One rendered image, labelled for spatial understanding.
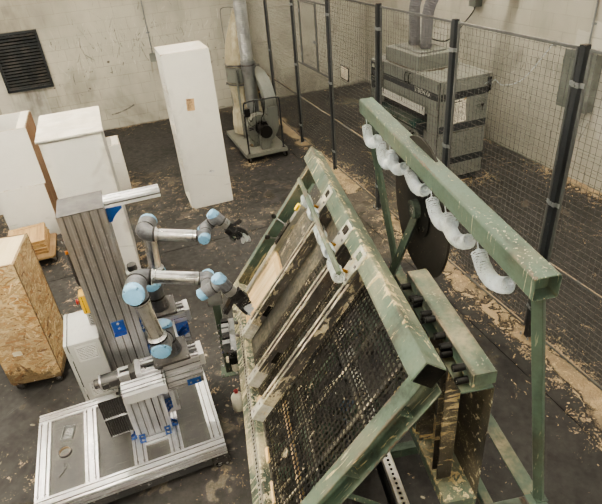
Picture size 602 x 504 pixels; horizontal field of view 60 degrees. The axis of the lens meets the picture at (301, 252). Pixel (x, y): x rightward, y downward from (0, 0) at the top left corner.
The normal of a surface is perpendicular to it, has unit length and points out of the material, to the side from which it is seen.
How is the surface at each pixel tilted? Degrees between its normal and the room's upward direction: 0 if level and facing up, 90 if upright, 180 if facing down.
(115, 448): 0
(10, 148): 90
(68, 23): 90
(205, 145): 90
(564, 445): 0
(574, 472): 0
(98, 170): 90
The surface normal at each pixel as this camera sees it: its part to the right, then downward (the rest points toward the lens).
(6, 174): 0.36, 0.47
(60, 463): -0.07, -0.84
